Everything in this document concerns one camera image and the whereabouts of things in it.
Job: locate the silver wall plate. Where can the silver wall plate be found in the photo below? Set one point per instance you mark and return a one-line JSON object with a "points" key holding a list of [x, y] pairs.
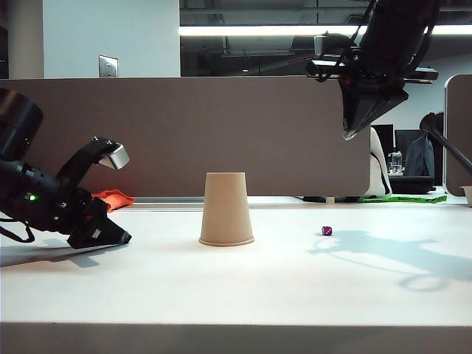
{"points": [[108, 66]]}

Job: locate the black left camera bracket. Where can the black left camera bracket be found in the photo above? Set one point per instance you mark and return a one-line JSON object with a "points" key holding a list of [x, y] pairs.
{"points": [[81, 158]]}

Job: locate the clear water bottle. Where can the clear water bottle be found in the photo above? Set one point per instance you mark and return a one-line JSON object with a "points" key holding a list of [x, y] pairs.
{"points": [[396, 164]]}

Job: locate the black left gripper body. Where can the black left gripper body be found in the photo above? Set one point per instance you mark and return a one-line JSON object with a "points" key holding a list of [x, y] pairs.
{"points": [[79, 214]]}

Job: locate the purple die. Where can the purple die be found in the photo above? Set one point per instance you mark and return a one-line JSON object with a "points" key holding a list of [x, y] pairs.
{"points": [[327, 231]]}

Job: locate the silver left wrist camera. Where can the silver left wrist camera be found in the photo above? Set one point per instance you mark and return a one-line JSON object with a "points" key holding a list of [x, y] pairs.
{"points": [[115, 156]]}

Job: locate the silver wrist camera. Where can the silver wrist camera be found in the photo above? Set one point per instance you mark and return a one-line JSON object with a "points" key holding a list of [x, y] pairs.
{"points": [[330, 44], [115, 156]]}

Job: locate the black computer monitor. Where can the black computer monitor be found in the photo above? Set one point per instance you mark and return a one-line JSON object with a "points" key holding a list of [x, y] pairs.
{"points": [[385, 136], [405, 138]]}

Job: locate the black slanted pole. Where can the black slanted pole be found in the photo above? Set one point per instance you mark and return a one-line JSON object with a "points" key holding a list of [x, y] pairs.
{"points": [[453, 151]]}

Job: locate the small white cup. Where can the small white cup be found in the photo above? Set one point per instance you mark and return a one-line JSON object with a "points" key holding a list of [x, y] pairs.
{"points": [[467, 195]]}

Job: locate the grey jacket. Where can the grey jacket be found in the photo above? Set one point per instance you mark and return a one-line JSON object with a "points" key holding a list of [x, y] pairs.
{"points": [[418, 158]]}

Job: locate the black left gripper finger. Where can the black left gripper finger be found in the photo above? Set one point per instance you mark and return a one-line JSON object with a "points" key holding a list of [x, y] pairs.
{"points": [[97, 239], [114, 230]]}

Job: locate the large brown partition panel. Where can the large brown partition panel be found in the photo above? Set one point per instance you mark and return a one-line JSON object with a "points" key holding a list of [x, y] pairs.
{"points": [[221, 121]]}

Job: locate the brown paper cup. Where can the brown paper cup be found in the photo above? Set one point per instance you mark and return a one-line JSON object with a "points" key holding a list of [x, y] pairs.
{"points": [[226, 210]]}

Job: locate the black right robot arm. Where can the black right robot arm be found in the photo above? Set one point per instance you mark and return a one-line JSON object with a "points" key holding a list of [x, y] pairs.
{"points": [[394, 29]]}

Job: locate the black zip pouch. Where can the black zip pouch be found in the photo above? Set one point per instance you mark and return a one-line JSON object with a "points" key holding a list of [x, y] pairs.
{"points": [[411, 184]]}

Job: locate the black flat object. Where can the black flat object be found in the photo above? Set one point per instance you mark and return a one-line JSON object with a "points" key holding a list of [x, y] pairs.
{"points": [[315, 199]]}

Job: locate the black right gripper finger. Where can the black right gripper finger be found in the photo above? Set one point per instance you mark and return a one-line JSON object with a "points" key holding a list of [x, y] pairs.
{"points": [[354, 103], [387, 103]]}

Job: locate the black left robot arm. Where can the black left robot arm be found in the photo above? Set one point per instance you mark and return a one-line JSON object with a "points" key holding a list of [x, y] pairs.
{"points": [[18, 121]]}

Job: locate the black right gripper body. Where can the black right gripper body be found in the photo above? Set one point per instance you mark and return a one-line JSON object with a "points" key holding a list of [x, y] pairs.
{"points": [[368, 73]]}

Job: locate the orange cloth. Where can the orange cloth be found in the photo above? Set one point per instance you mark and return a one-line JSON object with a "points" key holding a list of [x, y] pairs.
{"points": [[118, 199]]}

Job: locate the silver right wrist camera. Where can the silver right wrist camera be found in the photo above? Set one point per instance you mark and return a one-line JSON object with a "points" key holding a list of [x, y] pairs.
{"points": [[330, 44]]}

